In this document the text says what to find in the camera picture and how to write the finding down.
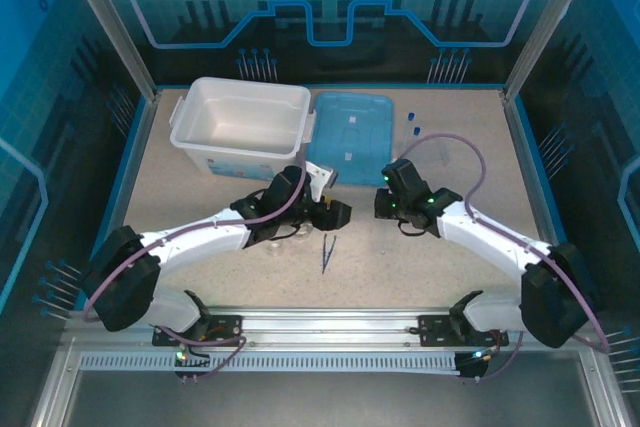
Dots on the aluminium mounting rail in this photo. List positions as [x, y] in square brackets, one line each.
[325, 322]

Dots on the small clear glass dish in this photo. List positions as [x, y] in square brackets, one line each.
[303, 234]
[274, 248]

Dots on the blue plastic box lid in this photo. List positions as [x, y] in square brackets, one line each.
[350, 137]

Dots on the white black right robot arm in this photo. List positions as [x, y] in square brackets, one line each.
[490, 237]

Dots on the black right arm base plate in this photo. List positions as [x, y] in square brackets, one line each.
[435, 329]

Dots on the white plastic storage box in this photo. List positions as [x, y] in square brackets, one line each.
[240, 117]

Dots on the dark blue tweezers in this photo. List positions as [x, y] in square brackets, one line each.
[327, 252]

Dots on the small green-lit electronics module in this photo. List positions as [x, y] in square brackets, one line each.
[477, 357]
[181, 356]

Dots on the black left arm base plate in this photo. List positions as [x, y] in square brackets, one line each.
[225, 329]

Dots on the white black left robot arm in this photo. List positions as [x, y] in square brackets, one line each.
[190, 242]

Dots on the aluminium frame post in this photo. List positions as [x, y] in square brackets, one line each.
[549, 22]
[119, 32]

